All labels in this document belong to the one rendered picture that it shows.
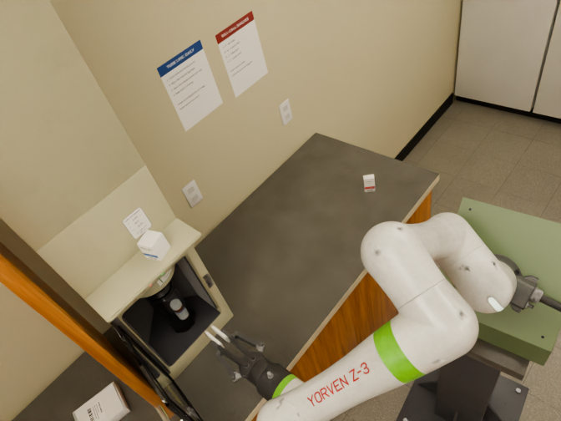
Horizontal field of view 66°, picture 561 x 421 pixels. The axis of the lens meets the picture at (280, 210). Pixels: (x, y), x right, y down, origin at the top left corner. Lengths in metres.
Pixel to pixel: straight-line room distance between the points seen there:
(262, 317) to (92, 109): 0.98
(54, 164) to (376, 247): 0.69
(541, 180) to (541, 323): 2.08
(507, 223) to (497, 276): 0.28
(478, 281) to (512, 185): 2.21
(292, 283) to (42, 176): 1.01
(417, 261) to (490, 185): 2.53
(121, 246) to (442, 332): 0.80
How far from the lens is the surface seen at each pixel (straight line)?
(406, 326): 0.85
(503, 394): 2.52
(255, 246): 1.85
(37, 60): 0.98
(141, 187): 1.16
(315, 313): 1.62
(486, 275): 1.21
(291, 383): 1.16
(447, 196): 3.24
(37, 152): 1.02
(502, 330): 1.49
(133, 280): 1.18
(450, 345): 0.84
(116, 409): 1.68
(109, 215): 1.14
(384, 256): 0.84
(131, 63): 1.57
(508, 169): 3.49
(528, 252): 1.45
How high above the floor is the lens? 2.34
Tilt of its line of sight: 45 degrees down
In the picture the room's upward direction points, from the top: 18 degrees counter-clockwise
